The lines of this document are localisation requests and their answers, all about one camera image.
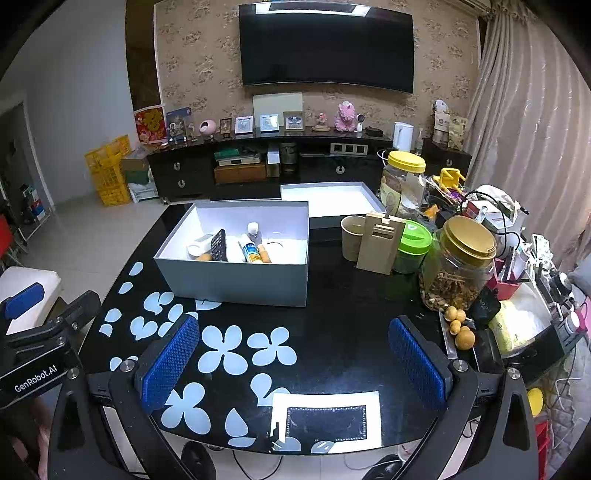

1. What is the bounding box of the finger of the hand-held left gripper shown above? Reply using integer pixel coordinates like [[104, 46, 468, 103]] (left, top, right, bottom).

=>
[[7, 290, 102, 356], [0, 281, 46, 334]]

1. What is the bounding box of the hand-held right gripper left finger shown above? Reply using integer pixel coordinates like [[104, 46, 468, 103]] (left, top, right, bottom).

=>
[[48, 314, 201, 480]]

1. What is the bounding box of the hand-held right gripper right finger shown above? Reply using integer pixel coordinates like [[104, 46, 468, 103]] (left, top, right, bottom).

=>
[[388, 315, 541, 480]]

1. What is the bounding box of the grey cardboard box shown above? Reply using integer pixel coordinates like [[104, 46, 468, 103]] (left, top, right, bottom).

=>
[[153, 199, 310, 308]]

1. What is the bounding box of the large white bottle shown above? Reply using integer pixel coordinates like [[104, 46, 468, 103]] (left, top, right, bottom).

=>
[[187, 234, 214, 257]]

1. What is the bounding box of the black remote control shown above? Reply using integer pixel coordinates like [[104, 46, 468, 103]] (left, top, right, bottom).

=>
[[210, 228, 229, 262]]

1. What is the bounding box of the red chair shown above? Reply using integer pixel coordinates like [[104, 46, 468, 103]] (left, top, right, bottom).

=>
[[0, 215, 14, 259]]

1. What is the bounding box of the black pouch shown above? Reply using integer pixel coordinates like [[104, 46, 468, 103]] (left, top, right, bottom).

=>
[[471, 286, 502, 328]]

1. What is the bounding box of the yellow plastic bag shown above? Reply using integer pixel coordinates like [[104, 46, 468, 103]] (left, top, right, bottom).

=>
[[488, 300, 539, 356]]

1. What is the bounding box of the black shoe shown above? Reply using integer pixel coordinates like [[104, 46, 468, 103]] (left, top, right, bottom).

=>
[[181, 440, 217, 480], [365, 455, 402, 480]]

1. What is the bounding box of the red holder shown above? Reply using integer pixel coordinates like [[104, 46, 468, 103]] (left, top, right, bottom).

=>
[[487, 272, 527, 301]]

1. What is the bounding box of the black tray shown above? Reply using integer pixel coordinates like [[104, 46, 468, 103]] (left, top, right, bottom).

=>
[[471, 318, 585, 377]]

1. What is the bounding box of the wooden board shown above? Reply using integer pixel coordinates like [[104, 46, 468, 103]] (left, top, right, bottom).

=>
[[356, 211, 402, 276]]

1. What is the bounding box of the jar with green lid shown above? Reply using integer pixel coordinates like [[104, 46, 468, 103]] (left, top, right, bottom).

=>
[[392, 220, 432, 274]]

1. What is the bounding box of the yellow round lid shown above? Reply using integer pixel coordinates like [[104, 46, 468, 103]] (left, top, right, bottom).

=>
[[526, 388, 546, 418]]

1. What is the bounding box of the white plastic bag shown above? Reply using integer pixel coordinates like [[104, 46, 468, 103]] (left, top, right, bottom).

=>
[[512, 282, 555, 326]]

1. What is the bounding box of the white sack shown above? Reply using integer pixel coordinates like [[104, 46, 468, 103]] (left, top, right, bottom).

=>
[[128, 180, 155, 204]]

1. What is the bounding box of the jar with gold lid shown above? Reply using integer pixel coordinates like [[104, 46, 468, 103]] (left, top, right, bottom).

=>
[[419, 215, 498, 311]]

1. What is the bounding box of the brown paper cup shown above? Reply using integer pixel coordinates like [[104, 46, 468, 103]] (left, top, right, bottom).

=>
[[341, 215, 370, 261]]

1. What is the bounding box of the red plastic stool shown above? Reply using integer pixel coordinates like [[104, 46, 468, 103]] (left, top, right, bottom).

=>
[[536, 420, 552, 480]]

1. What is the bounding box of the brown cardboard box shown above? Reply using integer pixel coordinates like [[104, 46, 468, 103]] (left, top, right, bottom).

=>
[[121, 154, 151, 174]]

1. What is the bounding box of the white appliance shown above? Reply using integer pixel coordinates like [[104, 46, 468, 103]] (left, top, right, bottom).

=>
[[471, 185, 527, 259]]

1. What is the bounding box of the black television cabinet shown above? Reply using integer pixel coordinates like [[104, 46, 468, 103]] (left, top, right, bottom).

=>
[[147, 134, 472, 201]]

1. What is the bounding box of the grey box lid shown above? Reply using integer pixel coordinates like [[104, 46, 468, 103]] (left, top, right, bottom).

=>
[[280, 181, 387, 230]]

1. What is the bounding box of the yellow plastic toy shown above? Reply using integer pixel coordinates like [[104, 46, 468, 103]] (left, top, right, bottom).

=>
[[436, 167, 466, 192]]

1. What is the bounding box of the red poster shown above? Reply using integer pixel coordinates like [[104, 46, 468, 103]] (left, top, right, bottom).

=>
[[134, 105, 168, 144]]

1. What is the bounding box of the jar with yellow lid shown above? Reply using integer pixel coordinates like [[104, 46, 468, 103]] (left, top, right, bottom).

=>
[[380, 151, 426, 217]]

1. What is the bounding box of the blue toy package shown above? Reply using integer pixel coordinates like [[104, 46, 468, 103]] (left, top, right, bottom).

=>
[[165, 107, 194, 144]]

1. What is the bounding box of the grey set-top box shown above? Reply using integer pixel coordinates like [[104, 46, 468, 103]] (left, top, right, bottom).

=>
[[215, 148, 262, 167]]

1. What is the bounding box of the white kettle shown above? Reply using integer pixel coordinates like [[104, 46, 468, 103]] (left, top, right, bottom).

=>
[[392, 121, 414, 152]]

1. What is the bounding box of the white paper bag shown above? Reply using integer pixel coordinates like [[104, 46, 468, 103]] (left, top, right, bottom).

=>
[[431, 100, 451, 144]]

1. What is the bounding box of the beige curtain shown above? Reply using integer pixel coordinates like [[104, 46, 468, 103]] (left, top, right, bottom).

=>
[[464, 14, 591, 287]]

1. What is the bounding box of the pink plush toy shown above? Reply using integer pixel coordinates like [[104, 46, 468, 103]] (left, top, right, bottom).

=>
[[335, 102, 357, 133]]

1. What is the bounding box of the white board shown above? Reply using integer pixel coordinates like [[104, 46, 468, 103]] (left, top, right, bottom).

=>
[[252, 92, 304, 116]]

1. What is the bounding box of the black television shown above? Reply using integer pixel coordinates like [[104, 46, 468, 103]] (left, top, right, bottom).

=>
[[238, 2, 415, 94]]

